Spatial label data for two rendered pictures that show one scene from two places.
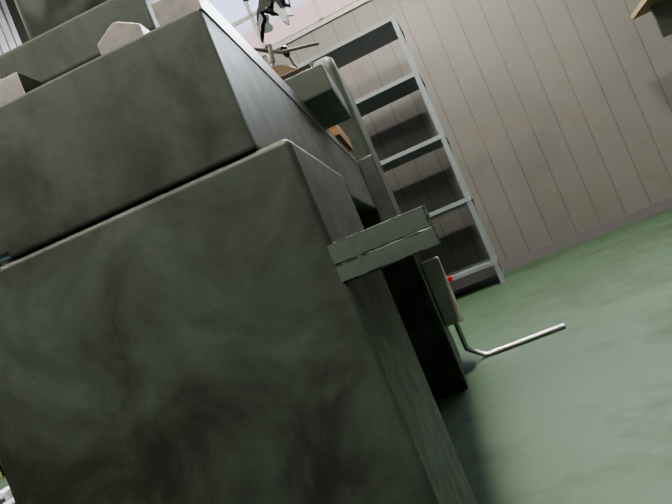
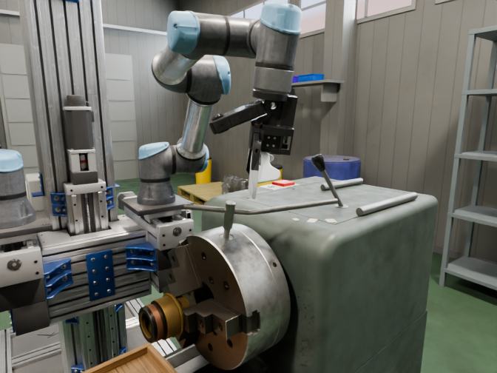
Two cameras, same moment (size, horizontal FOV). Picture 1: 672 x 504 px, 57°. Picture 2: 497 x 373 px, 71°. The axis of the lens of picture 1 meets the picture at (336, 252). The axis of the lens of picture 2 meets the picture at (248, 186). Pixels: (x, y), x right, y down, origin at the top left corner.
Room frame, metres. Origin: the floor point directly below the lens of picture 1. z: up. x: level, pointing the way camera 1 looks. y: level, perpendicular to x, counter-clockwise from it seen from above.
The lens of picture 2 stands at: (1.48, -0.56, 1.51)
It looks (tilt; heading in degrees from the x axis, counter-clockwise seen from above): 12 degrees down; 40
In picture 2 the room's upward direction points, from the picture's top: straight up
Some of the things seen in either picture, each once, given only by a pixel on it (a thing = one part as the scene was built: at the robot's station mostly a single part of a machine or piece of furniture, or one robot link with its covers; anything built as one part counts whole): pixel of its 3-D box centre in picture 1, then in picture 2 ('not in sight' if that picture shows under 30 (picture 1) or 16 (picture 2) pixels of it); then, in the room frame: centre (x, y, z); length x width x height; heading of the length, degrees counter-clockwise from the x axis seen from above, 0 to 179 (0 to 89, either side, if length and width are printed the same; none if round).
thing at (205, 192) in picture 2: not in sight; (215, 188); (5.77, 3.87, 0.20); 1.39 x 0.99 x 0.39; 75
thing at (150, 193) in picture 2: not in sight; (155, 189); (2.29, 0.61, 1.21); 0.15 x 0.15 x 0.10
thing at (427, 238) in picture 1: (329, 276); not in sight; (1.68, 0.04, 0.53); 2.10 x 0.60 x 0.02; 172
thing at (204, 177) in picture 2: not in sight; (203, 171); (6.53, 5.02, 0.29); 0.38 x 0.37 x 0.59; 166
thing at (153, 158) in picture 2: not in sight; (156, 159); (2.29, 0.61, 1.33); 0.13 x 0.12 x 0.14; 153
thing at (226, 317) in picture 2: not in sight; (218, 319); (1.94, -0.09, 1.09); 0.12 x 0.11 x 0.05; 82
